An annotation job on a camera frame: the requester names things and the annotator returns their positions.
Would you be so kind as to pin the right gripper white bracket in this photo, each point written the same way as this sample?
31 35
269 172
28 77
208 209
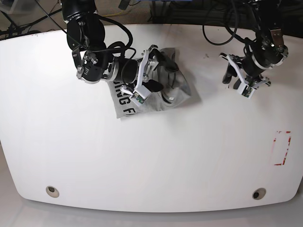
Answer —
152 58

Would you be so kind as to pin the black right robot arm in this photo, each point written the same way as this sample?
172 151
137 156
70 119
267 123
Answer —
95 61

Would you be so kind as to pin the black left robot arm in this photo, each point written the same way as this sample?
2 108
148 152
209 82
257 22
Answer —
263 53

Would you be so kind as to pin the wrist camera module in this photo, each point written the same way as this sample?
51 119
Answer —
137 99
248 92

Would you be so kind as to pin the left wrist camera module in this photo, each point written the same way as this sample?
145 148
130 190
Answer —
248 92

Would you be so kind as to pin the red tape rectangle marking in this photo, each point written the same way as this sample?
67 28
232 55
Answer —
280 148

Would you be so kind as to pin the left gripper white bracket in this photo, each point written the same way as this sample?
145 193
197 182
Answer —
247 69

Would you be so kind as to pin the table grommet hole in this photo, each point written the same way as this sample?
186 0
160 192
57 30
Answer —
259 193
52 192

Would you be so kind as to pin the grey T-shirt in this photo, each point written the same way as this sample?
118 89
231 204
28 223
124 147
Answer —
176 90

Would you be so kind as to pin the right table grommet hole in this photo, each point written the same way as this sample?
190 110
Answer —
259 193

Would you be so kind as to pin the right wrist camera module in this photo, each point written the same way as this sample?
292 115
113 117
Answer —
137 99

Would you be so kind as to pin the left table grommet hole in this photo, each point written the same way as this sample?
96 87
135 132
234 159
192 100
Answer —
52 192

